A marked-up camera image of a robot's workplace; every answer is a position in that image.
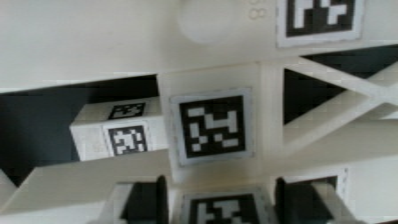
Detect white chair seat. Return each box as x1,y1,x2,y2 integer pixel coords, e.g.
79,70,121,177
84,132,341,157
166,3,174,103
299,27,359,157
158,62,283,183

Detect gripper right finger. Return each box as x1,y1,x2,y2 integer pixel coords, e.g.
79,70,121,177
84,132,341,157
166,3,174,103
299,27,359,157
274,177,366,224

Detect white chair leg cube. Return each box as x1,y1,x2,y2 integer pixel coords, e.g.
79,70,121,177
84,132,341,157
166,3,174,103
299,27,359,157
171,186,279,224

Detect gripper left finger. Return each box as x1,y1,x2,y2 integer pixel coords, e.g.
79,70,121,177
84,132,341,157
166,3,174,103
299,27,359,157
87,176,169,224

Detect white chair back frame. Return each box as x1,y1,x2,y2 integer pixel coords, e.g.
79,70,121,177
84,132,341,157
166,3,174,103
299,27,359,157
0,0,398,224

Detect white chair leg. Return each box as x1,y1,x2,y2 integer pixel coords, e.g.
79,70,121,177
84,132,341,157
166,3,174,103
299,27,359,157
70,97,169,161

